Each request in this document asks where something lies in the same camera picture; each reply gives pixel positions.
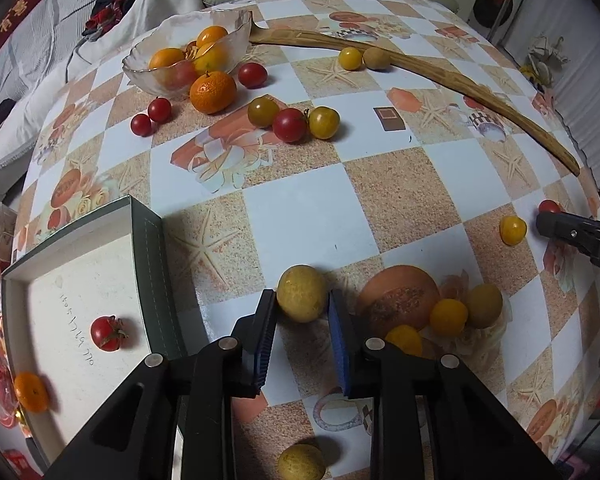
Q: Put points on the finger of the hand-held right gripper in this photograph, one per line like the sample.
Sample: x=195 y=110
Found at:
x=570 y=232

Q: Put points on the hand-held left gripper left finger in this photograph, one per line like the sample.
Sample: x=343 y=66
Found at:
x=261 y=345

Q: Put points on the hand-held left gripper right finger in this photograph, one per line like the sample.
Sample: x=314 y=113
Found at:
x=341 y=350

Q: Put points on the red cherry tomato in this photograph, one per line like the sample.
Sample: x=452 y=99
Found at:
x=252 y=74
x=141 y=124
x=289 y=125
x=159 y=109
x=180 y=76
x=549 y=205

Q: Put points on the tan longan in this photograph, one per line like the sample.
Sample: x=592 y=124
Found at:
x=302 y=294
x=301 y=462
x=376 y=58
x=485 y=305

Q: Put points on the green cardboard box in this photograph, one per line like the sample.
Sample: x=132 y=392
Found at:
x=75 y=300

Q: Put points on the red tomato with stem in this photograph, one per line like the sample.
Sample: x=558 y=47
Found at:
x=107 y=333

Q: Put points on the checkered printed tablecloth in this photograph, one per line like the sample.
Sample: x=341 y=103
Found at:
x=380 y=185

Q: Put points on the plush toy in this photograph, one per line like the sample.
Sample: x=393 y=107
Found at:
x=542 y=60

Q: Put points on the long wooden stick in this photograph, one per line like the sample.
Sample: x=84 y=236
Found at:
x=430 y=72

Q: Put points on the greenish yellow cherry tomato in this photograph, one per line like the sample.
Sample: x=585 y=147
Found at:
x=263 y=110

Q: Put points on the small orange mandarin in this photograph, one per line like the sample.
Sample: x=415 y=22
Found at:
x=30 y=392

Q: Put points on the large orange mandarin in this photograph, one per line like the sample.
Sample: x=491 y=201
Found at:
x=212 y=92

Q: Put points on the glass bowl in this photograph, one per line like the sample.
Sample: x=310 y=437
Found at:
x=145 y=67

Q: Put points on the white quilt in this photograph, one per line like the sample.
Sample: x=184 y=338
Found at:
x=145 y=10

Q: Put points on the dark clothing with red print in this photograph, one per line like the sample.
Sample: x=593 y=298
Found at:
x=112 y=7

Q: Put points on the grey striped bedding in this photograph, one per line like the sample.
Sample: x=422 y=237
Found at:
x=45 y=30

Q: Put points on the red cloth with gold print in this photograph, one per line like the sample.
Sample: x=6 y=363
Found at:
x=19 y=12

